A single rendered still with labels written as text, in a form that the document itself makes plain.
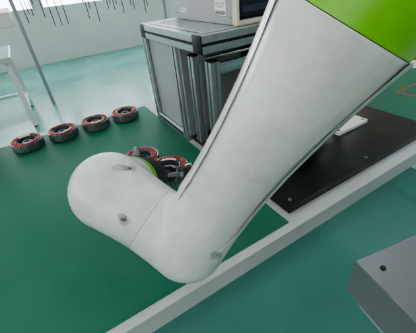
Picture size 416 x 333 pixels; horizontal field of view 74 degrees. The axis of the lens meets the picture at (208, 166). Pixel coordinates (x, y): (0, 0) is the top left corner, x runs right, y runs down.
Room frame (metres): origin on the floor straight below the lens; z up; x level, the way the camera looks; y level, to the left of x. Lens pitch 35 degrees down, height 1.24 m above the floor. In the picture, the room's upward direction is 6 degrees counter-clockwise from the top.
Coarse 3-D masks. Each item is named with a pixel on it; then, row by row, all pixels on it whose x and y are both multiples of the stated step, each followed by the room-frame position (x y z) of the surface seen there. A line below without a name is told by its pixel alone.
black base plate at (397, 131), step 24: (384, 120) 0.85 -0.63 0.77; (408, 120) 0.83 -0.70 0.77; (336, 144) 0.73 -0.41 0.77; (360, 144) 0.71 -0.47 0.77; (384, 144) 0.70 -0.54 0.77; (312, 168) 0.62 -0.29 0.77; (336, 168) 0.60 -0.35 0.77; (360, 168) 0.60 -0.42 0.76; (288, 192) 0.53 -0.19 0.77; (312, 192) 0.52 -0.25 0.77
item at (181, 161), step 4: (172, 156) 0.65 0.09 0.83; (176, 156) 0.65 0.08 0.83; (156, 160) 0.64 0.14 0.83; (160, 160) 0.64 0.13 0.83; (164, 160) 0.64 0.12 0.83; (168, 160) 0.64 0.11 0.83; (172, 160) 0.64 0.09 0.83; (176, 160) 0.63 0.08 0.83; (180, 160) 0.63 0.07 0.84; (184, 160) 0.62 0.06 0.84; (160, 164) 0.63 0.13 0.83; (164, 164) 0.64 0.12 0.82; (168, 164) 0.64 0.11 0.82; (172, 164) 0.64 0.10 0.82; (176, 164) 0.63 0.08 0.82; (180, 164) 0.61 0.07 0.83; (184, 164) 0.60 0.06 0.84; (176, 180) 0.56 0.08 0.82; (180, 180) 0.57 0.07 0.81; (168, 184) 0.55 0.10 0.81; (172, 184) 0.56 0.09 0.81
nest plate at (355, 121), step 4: (356, 116) 0.88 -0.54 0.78; (352, 120) 0.85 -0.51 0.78; (356, 120) 0.85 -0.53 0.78; (360, 120) 0.84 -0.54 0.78; (364, 120) 0.84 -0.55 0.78; (348, 124) 0.82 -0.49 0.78; (352, 124) 0.82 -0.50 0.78; (356, 124) 0.82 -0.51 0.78; (360, 124) 0.83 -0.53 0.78; (340, 128) 0.80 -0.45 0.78; (344, 128) 0.80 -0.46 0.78; (348, 128) 0.80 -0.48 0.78; (352, 128) 0.81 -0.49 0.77; (336, 132) 0.79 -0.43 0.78; (340, 132) 0.78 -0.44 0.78; (344, 132) 0.79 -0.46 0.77
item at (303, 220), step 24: (0, 144) 1.02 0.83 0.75; (408, 144) 0.72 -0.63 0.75; (384, 168) 0.61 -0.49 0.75; (336, 192) 0.53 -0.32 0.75; (360, 192) 0.54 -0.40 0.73; (288, 216) 0.47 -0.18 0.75; (312, 216) 0.46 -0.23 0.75; (264, 240) 0.40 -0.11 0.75; (288, 240) 0.42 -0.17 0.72; (240, 264) 0.36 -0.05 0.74; (192, 288) 0.31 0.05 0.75; (216, 288) 0.33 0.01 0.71; (144, 312) 0.27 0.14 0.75; (168, 312) 0.28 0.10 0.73
